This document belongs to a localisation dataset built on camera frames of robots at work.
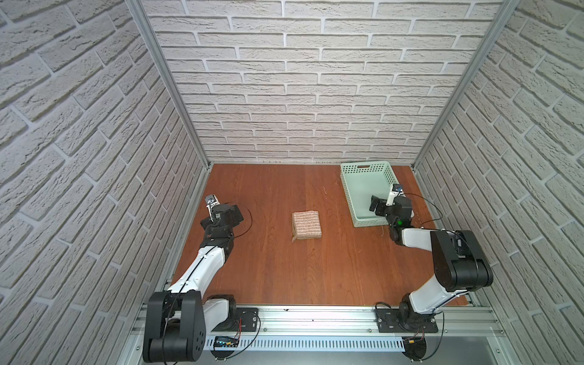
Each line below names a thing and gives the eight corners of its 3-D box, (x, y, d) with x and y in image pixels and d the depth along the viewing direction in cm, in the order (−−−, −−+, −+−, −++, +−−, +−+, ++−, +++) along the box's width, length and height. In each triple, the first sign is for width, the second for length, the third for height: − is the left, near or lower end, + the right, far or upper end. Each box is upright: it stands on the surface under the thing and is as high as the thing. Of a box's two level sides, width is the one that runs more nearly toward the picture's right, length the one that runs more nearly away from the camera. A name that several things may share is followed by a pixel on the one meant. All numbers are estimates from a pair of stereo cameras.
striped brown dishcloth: (291, 241, 94) (291, 238, 92) (292, 213, 103) (292, 210, 101) (322, 241, 94) (322, 238, 92) (320, 213, 103) (320, 210, 101)
